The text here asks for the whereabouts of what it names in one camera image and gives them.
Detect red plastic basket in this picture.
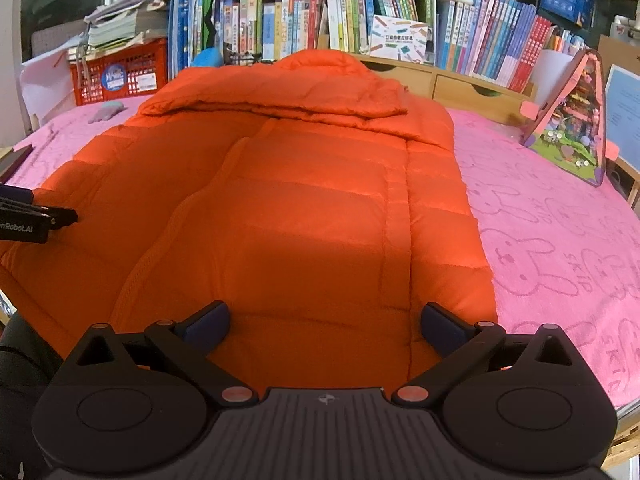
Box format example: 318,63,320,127
68,0,170,108

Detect blue plush ball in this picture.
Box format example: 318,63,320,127
191,48,224,68

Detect orange puffer jacket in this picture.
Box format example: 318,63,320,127
0,48,499,396

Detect white label paper box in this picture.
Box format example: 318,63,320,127
369,15,430,64

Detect black binder clips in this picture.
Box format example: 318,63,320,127
224,51,273,66

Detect pink bunny towel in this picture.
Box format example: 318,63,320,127
6,94,640,411

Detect stack of papers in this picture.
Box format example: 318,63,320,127
67,0,168,61

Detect wooden drawer organizer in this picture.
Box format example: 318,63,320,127
316,34,539,129

